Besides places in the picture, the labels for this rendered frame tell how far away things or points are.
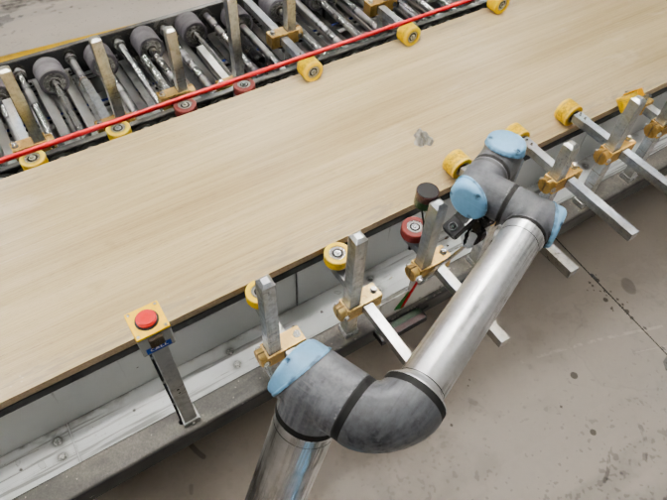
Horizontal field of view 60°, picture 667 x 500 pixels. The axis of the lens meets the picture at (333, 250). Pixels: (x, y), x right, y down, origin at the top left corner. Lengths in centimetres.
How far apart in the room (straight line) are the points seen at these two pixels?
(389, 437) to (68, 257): 114
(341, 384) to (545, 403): 174
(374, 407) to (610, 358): 199
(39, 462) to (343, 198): 112
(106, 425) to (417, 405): 109
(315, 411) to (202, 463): 146
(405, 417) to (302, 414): 16
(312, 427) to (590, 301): 212
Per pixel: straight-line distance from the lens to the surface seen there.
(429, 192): 152
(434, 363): 97
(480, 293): 107
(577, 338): 279
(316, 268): 178
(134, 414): 180
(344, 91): 217
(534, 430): 253
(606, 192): 235
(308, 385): 92
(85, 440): 181
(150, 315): 120
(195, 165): 192
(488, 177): 126
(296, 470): 106
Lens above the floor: 223
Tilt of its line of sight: 53 degrees down
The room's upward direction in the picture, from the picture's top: 3 degrees clockwise
